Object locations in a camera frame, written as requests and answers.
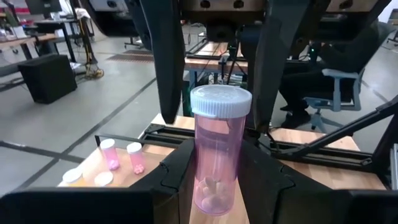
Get yellow medicine bottle white cap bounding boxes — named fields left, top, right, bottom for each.
left=93, top=170, right=114, bottom=187
left=62, top=167, right=85, bottom=187

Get brown ribbed mat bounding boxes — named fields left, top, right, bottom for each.
left=107, top=49, right=155, bottom=63

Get black computer monitor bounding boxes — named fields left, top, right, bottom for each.
left=24, top=0, right=63, bottom=15

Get wooden desk black legs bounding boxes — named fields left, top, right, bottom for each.
left=0, top=32, right=62, bottom=62

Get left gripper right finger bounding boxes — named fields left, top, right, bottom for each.
left=238, top=139, right=354, bottom=224

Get black cube box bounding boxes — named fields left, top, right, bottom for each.
left=17, top=53, right=78, bottom=105

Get person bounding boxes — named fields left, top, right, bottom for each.
left=278, top=18, right=389, bottom=130

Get wooden table blue legs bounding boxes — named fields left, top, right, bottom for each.
left=183, top=42, right=249, bottom=94

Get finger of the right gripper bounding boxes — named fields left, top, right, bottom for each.
left=139, top=12, right=187, bottom=124
left=248, top=9, right=310, bottom=133

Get coiled yellow cable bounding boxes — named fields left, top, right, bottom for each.
left=83, top=63, right=105, bottom=80

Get grey-blue office chair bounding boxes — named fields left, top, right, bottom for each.
left=303, top=67, right=366, bottom=131

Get wooden shelf black legs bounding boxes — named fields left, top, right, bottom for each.
left=57, top=135, right=195, bottom=189

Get pink medicine bottle white cap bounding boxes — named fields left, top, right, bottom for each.
left=126, top=142, right=146, bottom=175
left=99, top=138, right=121, bottom=171
left=190, top=84, right=253, bottom=217

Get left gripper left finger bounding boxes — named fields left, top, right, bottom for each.
left=129, top=138, right=197, bottom=224

